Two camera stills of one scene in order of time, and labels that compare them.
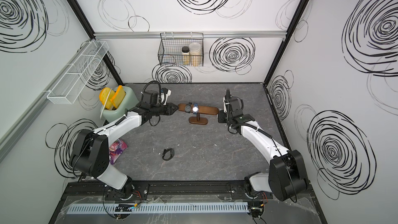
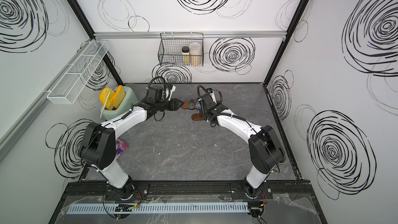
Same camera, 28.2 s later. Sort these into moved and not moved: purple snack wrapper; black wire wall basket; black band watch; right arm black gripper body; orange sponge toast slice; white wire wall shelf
Moved: right arm black gripper body; black band watch
Not moved: purple snack wrapper; white wire wall shelf; black wire wall basket; orange sponge toast slice
